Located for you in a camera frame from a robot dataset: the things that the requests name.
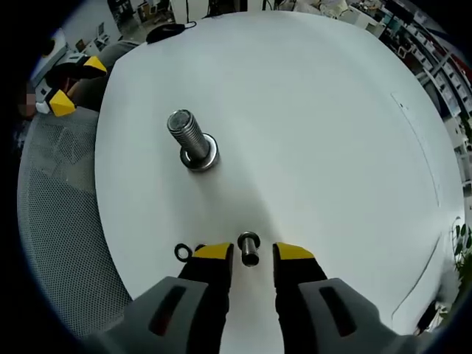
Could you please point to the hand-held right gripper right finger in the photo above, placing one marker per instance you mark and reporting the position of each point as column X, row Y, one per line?
column 306, row 295

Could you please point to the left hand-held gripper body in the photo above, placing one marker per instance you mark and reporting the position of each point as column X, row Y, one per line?
column 55, row 40

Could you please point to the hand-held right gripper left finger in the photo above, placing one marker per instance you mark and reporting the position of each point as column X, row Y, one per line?
column 191, row 306

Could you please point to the small dark washer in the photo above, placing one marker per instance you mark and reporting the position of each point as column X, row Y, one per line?
column 177, row 252
column 239, row 239

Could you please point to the thin threaded steel stud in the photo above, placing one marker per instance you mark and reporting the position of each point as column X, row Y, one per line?
column 250, row 252

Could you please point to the thick threaded steel stud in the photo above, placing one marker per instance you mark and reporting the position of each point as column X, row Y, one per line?
column 190, row 138

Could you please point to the large steel washer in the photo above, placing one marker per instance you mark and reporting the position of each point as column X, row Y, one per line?
column 206, row 169
column 186, row 156

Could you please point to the black computer mouse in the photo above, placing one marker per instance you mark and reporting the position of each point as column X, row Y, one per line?
column 164, row 32

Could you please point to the grey mesh office chair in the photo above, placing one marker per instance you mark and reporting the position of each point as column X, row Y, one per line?
column 55, row 206

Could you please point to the small black pouch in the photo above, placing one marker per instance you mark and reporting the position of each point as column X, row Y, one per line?
column 426, row 317

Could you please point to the potted green plant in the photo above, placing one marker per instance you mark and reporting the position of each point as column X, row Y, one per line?
column 462, row 243

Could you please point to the row of white storage bins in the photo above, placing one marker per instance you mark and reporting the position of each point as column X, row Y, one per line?
column 448, row 70

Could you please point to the grey storage shelf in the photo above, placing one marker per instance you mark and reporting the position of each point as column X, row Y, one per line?
column 435, row 55

